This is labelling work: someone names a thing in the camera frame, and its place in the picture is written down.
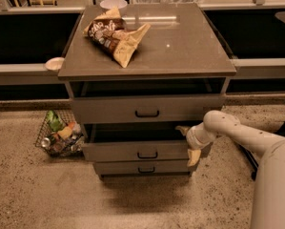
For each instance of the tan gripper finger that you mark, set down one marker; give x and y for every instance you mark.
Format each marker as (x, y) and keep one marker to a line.
(194, 156)
(183, 129)

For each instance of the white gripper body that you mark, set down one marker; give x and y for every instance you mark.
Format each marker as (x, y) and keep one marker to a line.
(193, 137)

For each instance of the grey drawer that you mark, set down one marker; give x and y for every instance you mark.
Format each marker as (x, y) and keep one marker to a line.
(140, 141)
(143, 167)
(154, 108)

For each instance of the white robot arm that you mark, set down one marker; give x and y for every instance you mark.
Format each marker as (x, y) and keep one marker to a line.
(268, 210)

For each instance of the grey drawer cabinet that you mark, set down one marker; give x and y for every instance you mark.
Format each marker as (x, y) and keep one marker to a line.
(179, 55)

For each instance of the black wheeled stand base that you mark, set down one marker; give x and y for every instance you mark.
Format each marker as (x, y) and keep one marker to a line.
(250, 156)

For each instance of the brown chip bag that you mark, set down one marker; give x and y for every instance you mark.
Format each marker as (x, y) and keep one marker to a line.
(108, 31)

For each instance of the green snack bag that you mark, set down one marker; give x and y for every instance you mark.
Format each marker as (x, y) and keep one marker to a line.
(54, 121)

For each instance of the silver soda can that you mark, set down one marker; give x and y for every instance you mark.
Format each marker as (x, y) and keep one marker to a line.
(45, 143)

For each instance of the wire basket with groceries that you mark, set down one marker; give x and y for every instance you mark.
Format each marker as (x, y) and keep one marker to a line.
(66, 142)

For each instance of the small white bowl on rail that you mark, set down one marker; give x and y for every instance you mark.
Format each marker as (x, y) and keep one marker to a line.
(54, 64)

